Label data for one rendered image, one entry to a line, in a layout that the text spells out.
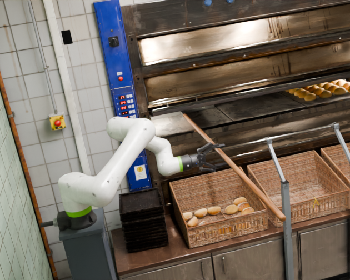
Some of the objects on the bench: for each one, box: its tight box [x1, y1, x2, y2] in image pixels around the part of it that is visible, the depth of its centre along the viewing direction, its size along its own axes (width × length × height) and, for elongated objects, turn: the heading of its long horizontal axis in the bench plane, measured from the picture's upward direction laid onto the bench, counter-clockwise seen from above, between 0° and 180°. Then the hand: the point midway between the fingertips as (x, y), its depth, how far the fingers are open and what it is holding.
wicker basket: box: [168, 167, 269, 249], centre depth 310 cm, size 49×56×28 cm
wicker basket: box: [247, 150, 350, 228], centre depth 319 cm, size 49×56×28 cm
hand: (223, 154), depth 269 cm, fingers open, 11 cm apart
